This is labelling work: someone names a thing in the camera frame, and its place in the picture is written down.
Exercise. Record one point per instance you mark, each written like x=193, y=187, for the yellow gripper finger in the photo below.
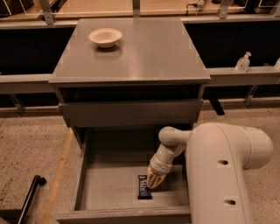
x=151, y=178
x=159, y=179

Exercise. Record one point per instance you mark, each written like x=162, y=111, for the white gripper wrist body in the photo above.
x=159, y=165

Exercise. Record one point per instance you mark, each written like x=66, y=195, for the dark blue rxbar wrapper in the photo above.
x=144, y=192

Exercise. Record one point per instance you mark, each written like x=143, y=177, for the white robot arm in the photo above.
x=216, y=156

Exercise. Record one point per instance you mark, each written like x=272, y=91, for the open grey middle drawer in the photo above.
x=107, y=184

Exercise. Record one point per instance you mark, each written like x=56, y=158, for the closed grey top drawer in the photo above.
x=130, y=113

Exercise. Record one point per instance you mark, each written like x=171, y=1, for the grey drawer cabinet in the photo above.
x=139, y=92

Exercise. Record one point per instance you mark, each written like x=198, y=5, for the clear sanitizer pump bottle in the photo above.
x=242, y=64

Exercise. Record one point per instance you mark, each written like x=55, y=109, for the white paper bowl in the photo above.
x=105, y=37

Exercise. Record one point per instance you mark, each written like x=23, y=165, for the grey metal rail frame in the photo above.
x=26, y=81

